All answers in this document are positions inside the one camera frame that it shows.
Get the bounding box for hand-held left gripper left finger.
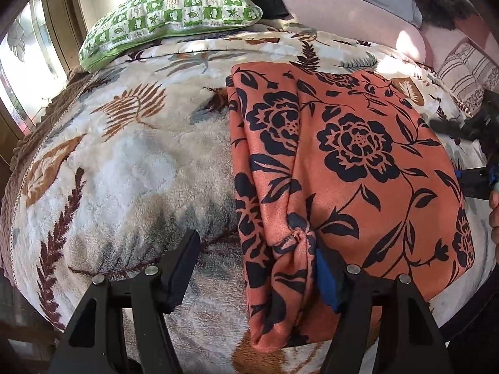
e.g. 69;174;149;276
49;229;201;374

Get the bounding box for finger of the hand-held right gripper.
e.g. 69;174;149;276
454;167;494;201
429;117;482;143

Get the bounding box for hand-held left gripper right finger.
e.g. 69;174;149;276
314;237;455;374

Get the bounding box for orange floral garment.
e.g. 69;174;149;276
226;64;476;353

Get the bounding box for person's right hand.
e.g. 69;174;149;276
489;191;499;260

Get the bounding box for striped beige pillow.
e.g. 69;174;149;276
434;41;492;115

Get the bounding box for leaf print fleece blanket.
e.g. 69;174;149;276
12;23;499;374

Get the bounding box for dark furry cushion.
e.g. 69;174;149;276
409;0;478;32

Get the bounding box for dark cloth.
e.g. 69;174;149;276
440;280;499;374

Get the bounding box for brown framed window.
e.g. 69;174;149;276
0;0;79;141

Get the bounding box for green patterned pillow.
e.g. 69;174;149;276
78;0;264;74

